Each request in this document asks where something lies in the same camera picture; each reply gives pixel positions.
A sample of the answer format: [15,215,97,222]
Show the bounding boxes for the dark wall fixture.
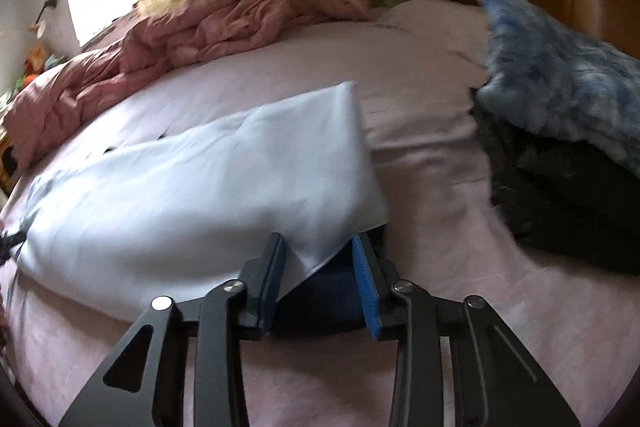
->
[36,0,60,26]

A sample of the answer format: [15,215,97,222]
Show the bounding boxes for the pink quilt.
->
[4,0,375,168]

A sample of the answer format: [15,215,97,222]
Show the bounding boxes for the colourful toys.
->
[10,44,63,90]

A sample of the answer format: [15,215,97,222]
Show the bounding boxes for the dark fuzzy blanket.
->
[467,87,640,279]

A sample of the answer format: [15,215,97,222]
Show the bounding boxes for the white and navy garment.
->
[15,81,392,339]

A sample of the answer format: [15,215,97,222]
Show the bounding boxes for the pink bed sheet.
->
[0,0,640,427]

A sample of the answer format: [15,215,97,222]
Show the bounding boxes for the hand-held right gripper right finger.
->
[351,232,583,427]

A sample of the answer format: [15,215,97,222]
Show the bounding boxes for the pink pillow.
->
[372,0,493,68]

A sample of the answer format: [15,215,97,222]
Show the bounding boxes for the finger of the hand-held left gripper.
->
[0,229,27,264]

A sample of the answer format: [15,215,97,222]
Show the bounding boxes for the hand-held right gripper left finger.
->
[57,232,289,427]

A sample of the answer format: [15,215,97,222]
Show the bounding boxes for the blue and white fuzzy blanket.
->
[470,0,640,174]

